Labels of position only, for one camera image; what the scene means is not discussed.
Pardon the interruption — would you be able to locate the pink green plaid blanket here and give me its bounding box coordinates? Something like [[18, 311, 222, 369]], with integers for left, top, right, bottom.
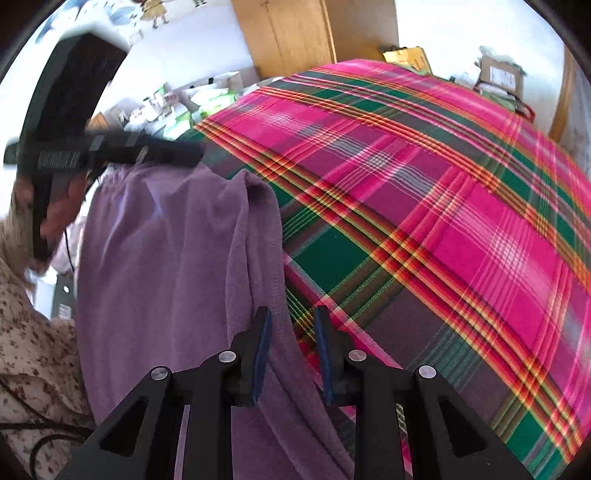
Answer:
[[178, 59, 591, 480]]

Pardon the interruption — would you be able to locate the wooden wardrobe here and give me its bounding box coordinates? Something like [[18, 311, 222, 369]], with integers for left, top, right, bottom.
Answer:
[[231, 0, 400, 79]]

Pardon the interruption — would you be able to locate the cardboard box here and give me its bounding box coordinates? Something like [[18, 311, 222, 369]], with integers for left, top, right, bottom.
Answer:
[[475, 46, 527, 100]]

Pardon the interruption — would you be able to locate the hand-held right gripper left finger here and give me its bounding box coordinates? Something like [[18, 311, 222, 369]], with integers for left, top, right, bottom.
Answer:
[[55, 305, 273, 480]]

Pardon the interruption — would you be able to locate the yellow box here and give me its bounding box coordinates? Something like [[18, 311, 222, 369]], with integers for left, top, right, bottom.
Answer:
[[382, 45, 434, 75]]

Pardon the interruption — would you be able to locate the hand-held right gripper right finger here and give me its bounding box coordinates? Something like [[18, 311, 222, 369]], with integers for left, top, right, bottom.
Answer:
[[314, 305, 532, 480]]

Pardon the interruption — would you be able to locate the cartoon wall sticker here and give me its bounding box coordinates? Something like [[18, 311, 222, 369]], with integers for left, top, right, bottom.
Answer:
[[92, 0, 208, 47]]

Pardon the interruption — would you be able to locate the clear printed door curtain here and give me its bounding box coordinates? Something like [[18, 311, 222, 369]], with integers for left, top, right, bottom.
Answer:
[[561, 69, 591, 163]]

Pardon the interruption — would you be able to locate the person's left hand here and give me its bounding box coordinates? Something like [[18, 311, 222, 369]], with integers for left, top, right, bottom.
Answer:
[[11, 175, 89, 260]]

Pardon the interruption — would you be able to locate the purple fleece garment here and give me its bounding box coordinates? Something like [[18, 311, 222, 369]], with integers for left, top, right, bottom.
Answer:
[[76, 162, 356, 480]]

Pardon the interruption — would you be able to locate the black cable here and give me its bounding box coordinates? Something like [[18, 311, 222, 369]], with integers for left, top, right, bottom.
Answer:
[[0, 406, 93, 477]]

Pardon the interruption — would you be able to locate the person's left forearm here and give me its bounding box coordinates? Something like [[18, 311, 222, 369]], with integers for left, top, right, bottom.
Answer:
[[0, 203, 95, 480]]

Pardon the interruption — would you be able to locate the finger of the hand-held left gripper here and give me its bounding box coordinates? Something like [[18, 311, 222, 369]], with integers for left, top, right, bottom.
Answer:
[[99, 131, 206, 168]]

